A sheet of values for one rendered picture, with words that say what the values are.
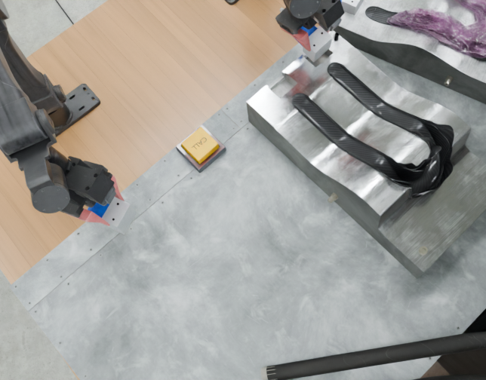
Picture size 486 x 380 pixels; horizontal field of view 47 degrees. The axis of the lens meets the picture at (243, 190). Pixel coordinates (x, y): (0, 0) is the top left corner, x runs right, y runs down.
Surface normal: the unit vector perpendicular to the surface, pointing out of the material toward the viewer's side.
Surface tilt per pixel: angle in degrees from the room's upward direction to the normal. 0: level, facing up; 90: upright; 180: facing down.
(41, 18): 0
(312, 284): 0
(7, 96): 15
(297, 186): 0
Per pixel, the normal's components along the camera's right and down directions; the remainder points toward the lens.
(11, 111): 0.05, -0.11
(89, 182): -0.48, -0.50
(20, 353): -0.07, -0.36
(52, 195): 0.36, 0.63
